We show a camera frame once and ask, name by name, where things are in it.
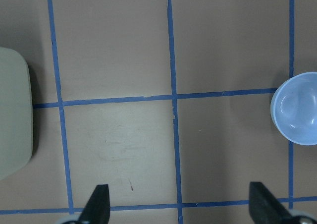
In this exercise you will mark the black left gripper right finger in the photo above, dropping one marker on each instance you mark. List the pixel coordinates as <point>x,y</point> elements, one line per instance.
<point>264,208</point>

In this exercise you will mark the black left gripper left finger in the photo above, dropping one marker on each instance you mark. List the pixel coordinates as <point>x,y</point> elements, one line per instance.
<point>97,209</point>

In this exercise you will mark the blue bowl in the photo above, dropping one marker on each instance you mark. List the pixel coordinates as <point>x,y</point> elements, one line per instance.
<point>293,109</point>

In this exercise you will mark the cream toaster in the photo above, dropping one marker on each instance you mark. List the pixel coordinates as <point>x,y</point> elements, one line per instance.
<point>16,113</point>

